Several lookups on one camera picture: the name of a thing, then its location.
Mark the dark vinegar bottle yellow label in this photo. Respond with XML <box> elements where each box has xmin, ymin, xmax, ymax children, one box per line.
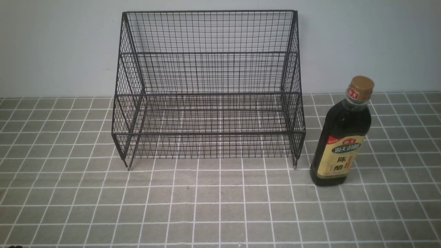
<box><xmin>310</xmin><ymin>75</ymin><xmax>375</xmax><ymax>187</ymax></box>

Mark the black wire mesh shelf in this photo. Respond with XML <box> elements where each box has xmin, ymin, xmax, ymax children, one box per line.
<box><xmin>111</xmin><ymin>10</ymin><xmax>307</xmax><ymax>169</ymax></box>

